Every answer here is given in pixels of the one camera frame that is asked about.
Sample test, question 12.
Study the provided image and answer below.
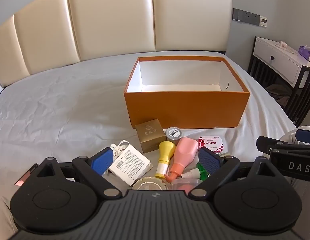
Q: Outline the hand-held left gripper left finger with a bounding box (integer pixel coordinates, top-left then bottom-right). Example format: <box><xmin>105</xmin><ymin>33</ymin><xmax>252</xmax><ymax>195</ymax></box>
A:
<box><xmin>36</xmin><ymin>147</ymin><xmax>123</xmax><ymax>201</ymax></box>

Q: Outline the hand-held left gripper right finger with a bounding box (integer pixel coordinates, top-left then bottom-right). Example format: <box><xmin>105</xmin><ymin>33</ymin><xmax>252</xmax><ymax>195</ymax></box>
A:
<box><xmin>187</xmin><ymin>147</ymin><xmax>276</xmax><ymax>200</ymax></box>

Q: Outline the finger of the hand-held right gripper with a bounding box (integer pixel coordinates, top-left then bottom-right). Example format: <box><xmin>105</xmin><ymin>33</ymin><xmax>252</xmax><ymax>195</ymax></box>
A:
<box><xmin>256</xmin><ymin>136</ymin><xmax>310</xmax><ymax>154</ymax></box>
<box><xmin>296</xmin><ymin>127</ymin><xmax>310</xmax><ymax>145</ymax></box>

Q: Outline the green spray bottle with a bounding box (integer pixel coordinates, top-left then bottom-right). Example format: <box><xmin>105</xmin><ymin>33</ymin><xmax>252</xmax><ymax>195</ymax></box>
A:
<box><xmin>181</xmin><ymin>161</ymin><xmax>210</xmax><ymax>182</ymax></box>

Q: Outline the white and red mint tin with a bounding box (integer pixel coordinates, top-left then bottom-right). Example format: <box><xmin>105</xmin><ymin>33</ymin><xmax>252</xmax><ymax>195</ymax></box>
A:
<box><xmin>197</xmin><ymin>135</ymin><xmax>225</xmax><ymax>154</ymax></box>

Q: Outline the yellow bottle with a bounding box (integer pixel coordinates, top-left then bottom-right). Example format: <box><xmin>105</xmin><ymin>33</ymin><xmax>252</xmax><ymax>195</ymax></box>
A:
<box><xmin>155</xmin><ymin>141</ymin><xmax>176</xmax><ymax>179</ymax></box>

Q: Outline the orange cardboard box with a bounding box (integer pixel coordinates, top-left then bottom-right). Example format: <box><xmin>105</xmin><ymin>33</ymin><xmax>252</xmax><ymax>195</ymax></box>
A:
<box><xmin>124</xmin><ymin>56</ymin><xmax>250</xmax><ymax>130</ymax></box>

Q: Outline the white cloth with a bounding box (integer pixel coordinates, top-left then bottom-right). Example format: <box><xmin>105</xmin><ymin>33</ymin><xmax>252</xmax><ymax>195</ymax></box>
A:
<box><xmin>282</xmin><ymin>126</ymin><xmax>299</xmax><ymax>145</ymax></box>

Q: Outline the pink pump bottle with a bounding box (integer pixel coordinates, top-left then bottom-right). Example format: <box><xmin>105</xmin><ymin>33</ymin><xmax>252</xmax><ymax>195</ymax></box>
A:
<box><xmin>164</xmin><ymin>137</ymin><xmax>198</xmax><ymax>182</ymax></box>

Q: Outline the white labelled packet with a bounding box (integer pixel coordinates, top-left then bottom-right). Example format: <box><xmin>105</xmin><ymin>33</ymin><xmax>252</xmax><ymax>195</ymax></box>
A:
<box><xmin>108</xmin><ymin>144</ymin><xmax>150</xmax><ymax>187</ymax></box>

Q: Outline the clear container with pink sponge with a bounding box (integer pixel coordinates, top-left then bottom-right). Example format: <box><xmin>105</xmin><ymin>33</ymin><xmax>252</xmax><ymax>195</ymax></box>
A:
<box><xmin>170</xmin><ymin>179</ymin><xmax>203</xmax><ymax>192</ymax></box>

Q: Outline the small grey round tin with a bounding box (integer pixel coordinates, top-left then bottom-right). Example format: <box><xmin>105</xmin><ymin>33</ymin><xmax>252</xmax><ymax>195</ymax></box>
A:
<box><xmin>165</xmin><ymin>127</ymin><xmax>182</xmax><ymax>142</ymax></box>

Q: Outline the gold square box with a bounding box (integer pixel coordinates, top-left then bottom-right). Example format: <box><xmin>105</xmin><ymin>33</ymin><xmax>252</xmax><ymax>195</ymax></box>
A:
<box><xmin>135</xmin><ymin>118</ymin><xmax>167</xmax><ymax>154</ymax></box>

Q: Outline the pink flat box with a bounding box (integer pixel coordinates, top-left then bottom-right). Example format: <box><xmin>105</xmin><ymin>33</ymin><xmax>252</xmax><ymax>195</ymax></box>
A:
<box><xmin>15</xmin><ymin>164</ymin><xmax>39</xmax><ymax>186</ymax></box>

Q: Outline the white and black nightstand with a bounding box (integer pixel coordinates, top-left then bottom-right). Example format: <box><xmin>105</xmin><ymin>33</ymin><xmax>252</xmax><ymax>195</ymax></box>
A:
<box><xmin>247</xmin><ymin>36</ymin><xmax>310</xmax><ymax>128</ymax></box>

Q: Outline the purple tissue box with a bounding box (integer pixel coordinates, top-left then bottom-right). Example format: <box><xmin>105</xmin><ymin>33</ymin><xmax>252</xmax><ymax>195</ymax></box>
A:
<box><xmin>298</xmin><ymin>45</ymin><xmax>310</xmax><ymax>61</ymax></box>

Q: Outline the cream padded headboard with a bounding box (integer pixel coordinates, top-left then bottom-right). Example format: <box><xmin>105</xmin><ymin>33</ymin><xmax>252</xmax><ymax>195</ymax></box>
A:
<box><xmin>0</xmin><ymin>0</ymin><xmax>233</xmax><ymax>88</ymax></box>

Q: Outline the white string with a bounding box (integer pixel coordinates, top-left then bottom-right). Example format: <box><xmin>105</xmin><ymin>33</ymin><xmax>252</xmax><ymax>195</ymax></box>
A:
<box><xmin>109</xmin><ymin>140</ymin><xmax>130</xmax><ymax>157</ymax></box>

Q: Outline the grey wall switch panel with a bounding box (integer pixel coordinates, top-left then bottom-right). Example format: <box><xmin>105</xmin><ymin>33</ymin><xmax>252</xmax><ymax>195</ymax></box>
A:
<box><xmin>232</xmin><ymin>8</ymin><xmax>261</xmax><ymax>26</ymax></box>

